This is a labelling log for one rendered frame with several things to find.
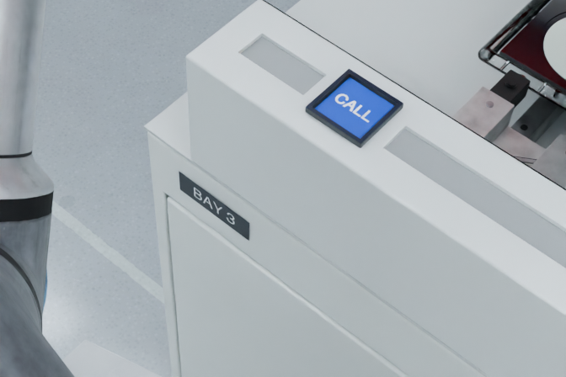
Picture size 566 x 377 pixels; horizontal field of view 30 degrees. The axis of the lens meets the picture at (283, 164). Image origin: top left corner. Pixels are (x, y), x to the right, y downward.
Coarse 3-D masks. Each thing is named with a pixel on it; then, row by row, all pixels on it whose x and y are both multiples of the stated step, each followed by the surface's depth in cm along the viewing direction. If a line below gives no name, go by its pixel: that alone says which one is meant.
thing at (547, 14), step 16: (560, 0) 101; (544, 16) 100; (560, 16) 100; (528, 32) 98; (544, 32) 99; (512, 48) 97; (528, 48) 97; (528, 64) 96; (544, 64) 96; (560, 80) 95
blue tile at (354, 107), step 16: (352, 80) 85; (336, 96) 84; (352, 96) 84; (368, 96) 84; (320, 112) 83; (336, 112) 83; (352, 112) 83; (368, 112) 83; (384, 112) 83; (352, 128) 82; (368, 128) 82
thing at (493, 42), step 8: (536, 0) 101; (544, 0) 101; (528, 8) 100; (536, 8) 100; (520, 16) 99; (528, 16) 100; (512, 24) 98; (520, 24) 99; (504, 32) 98; (512, 32) 98; (496, 40) 97; (504, 40) 97; (488, 48) 96; (496, 48) 97
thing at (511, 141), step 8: (504, 136) 93; (512, 136) 93; (520, 136) 93; (496, 144) 93; (504, 144) 93; (512, 144) 93; (520, 144) 93; (528, 144) 93; (536, 144) 93; (512, 152) 92; (520, 152) 92; (528, 152) 92; (536, 152) 92
